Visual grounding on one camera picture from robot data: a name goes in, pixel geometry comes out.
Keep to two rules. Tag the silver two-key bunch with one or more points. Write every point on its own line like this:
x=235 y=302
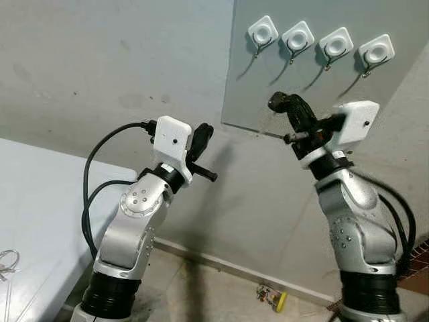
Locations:
x=5 y=270

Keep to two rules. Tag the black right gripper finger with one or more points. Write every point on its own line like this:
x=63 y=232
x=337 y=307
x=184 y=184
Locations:
x=292 y=117
x=304 y=114

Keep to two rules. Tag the grey wall panel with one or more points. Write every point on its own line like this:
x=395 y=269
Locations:
x=241 y=87

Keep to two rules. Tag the pale wall skirting board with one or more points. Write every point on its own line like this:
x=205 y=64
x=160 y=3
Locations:
x=241 y=270

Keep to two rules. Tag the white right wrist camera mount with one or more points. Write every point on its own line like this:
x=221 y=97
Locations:
x=358 y=124

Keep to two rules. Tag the small yellow floor object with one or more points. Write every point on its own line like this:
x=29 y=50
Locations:
x=280 y=300

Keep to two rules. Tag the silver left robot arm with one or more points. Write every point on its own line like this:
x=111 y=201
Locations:
x=131 y=228

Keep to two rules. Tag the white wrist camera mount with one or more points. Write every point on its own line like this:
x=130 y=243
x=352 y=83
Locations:
x=358 y=124
x=171 y=137

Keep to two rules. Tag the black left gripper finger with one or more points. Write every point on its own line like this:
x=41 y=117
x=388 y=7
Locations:
x=197 y=142
x=207 y=139

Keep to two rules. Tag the white square wall hook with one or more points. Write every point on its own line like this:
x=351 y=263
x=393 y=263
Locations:
x=297 y=37
x=336 y=43
x=263 y=31
x=377 y=50

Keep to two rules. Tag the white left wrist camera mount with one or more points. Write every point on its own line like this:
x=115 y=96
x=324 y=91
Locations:
x=171 y=137

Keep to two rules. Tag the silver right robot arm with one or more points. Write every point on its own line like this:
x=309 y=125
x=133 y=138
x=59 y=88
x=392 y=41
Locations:
x=355 y=228

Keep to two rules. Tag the black-headed key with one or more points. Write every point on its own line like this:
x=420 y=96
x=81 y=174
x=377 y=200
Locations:
x=277 y=102

